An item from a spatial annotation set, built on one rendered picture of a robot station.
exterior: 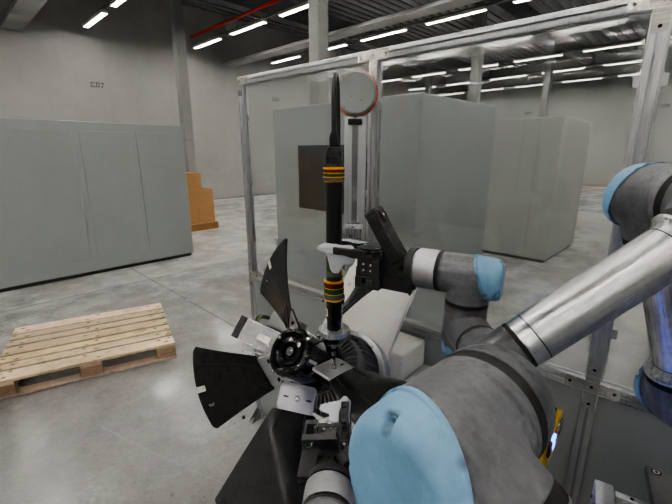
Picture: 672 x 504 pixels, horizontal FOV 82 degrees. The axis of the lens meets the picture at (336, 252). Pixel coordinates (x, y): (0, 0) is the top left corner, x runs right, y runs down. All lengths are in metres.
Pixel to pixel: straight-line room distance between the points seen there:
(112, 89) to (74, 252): 7.84
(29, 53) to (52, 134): 7.07
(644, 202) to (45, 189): 5.96
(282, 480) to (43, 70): 12.57
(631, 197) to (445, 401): 0.57
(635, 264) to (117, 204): 6.09
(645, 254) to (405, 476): 0.48
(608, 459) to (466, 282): 1.01
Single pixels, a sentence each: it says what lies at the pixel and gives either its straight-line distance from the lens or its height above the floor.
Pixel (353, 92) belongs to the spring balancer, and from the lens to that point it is 1.50.
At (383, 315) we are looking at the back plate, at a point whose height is 1.20.
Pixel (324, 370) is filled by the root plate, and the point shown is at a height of 1.19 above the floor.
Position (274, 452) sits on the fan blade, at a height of 1.04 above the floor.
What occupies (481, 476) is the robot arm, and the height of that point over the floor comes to 1.47.
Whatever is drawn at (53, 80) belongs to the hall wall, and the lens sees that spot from 13.07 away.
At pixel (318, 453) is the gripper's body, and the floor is 1.19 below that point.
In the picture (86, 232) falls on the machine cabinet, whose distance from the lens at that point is 6.26.
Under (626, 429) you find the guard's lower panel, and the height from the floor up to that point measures 0.88.
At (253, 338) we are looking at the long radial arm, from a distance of 1.28.
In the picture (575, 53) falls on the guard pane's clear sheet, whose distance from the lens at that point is 1.37.
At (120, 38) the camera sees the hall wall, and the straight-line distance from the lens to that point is 13.76.
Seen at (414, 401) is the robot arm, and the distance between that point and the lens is 0.32.
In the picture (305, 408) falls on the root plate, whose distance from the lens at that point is 0.99.
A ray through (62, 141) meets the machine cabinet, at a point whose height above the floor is 1.79.
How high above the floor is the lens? 1.68
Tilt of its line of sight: 15 degrees down
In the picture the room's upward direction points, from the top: straight up
